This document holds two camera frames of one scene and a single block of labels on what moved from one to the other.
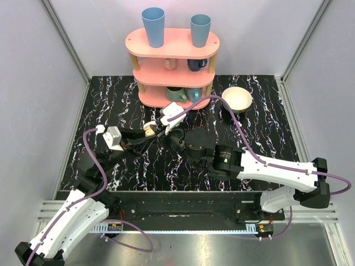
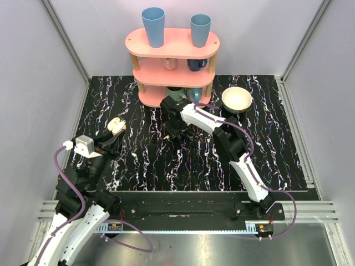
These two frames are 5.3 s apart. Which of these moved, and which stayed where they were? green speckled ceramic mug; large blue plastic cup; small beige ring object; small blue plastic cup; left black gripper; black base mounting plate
Moved: small beige ring object; left black gripper
Stayed: green speckled ceramic mug; small blue plastic cup; black base mounting plate; large blue plastic cup
